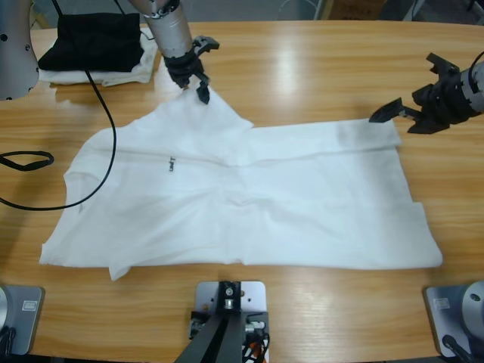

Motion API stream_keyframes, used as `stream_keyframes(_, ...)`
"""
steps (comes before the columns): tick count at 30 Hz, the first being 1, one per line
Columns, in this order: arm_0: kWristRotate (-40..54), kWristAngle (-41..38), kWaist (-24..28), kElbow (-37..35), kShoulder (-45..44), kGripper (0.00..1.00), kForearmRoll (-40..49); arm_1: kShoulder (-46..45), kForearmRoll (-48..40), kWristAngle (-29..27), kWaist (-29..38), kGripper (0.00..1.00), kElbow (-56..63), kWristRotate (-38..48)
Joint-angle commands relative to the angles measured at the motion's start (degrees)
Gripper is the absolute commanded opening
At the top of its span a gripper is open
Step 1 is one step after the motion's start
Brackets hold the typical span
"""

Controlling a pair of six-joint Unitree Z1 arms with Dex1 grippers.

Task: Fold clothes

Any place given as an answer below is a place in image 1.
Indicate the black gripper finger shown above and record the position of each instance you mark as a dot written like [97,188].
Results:
[387,111]
[203,94]
[429,126]
[184,81]

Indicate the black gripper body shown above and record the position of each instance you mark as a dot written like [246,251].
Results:
[185,62]
[442,102]

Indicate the white t-shirt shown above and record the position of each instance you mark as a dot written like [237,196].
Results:
[246,208]

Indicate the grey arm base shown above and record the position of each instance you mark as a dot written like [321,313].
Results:
[26,321]
[446,314]

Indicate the folded white garment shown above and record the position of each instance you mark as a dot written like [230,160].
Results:
[145,72]

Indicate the folded black garment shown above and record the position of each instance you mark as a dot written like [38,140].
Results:
[90,45]

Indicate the brown cardboard box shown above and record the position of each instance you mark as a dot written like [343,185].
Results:
[359,9]

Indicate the light wooden pallet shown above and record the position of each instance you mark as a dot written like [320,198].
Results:
[42,15]

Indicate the orange clamp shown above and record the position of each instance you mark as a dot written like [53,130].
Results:
[261,349]

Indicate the white mount plate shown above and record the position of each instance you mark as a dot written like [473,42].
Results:
[254,293]

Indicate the silver angle bracket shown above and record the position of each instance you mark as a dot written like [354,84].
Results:
[254,326]
[196,327]

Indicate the dark camera post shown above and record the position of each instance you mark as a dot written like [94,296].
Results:
[223,340]

